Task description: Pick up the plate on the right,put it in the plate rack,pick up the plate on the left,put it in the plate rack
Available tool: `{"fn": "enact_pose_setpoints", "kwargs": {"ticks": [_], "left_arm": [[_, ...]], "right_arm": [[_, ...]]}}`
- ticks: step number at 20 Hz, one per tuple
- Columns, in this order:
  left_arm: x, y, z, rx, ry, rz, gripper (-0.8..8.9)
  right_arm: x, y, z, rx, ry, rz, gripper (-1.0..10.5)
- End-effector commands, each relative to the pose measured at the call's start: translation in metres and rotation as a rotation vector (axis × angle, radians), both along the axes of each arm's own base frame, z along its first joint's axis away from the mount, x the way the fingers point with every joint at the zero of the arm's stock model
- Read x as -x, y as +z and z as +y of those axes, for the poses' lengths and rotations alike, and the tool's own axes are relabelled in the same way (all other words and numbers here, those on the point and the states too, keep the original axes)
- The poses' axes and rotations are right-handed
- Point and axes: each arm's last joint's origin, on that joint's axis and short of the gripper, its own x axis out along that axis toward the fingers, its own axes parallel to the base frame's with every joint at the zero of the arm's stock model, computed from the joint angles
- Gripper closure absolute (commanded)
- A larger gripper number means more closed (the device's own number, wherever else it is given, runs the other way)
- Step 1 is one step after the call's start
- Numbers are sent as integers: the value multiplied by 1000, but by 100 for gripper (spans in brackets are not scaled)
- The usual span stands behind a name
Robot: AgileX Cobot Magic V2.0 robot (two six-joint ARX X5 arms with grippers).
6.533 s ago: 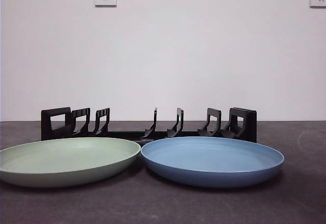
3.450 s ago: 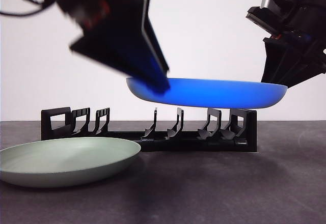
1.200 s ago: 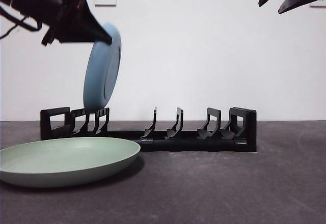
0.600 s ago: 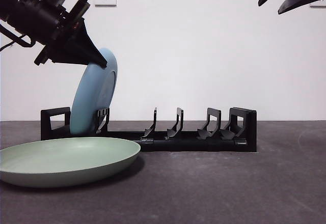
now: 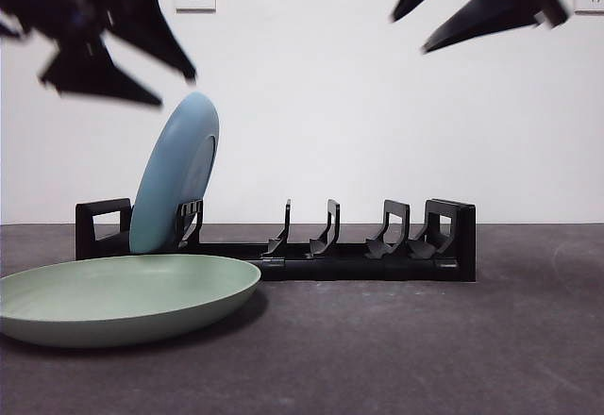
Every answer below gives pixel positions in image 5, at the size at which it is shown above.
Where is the pale blue plate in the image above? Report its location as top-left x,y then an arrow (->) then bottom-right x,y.
128,91 -> 222,255

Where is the pale green plate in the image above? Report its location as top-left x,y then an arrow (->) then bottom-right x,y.
0,253 -> 262,349

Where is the black plastic plate rack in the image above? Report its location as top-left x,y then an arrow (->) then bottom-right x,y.
75,197 -> 477,283

